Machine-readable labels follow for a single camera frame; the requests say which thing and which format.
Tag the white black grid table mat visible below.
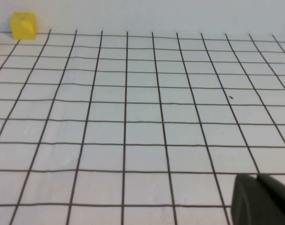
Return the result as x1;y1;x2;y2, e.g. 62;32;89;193
0;29;285;225

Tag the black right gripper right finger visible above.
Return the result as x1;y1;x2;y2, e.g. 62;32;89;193
258;174;285;207

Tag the yellow foam cube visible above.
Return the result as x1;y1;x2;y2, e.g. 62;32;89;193
10;11;38;40

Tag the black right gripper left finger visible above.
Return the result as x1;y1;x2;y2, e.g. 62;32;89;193
231;173;285;225

